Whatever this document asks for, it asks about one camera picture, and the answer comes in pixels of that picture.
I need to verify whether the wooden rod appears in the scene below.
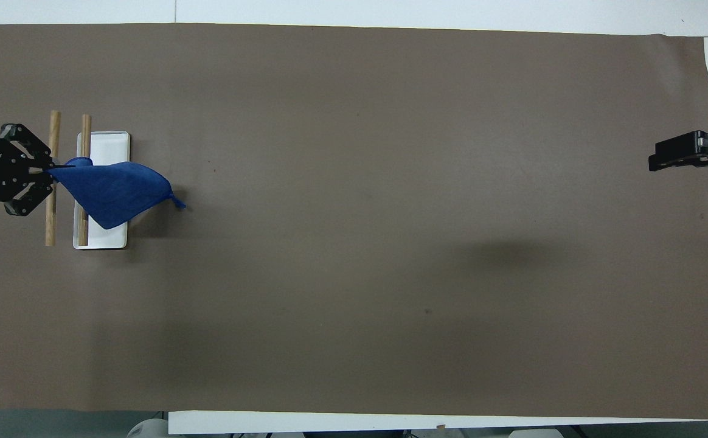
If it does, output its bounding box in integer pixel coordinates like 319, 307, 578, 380
77, 114, 92, 247
45, 110, 62, 248

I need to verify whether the blue towel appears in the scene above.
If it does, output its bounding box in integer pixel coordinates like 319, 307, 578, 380
47, 157, 187, 231

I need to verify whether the white rectangular tray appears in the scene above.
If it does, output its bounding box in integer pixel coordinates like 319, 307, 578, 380
72, 130, 131, 250

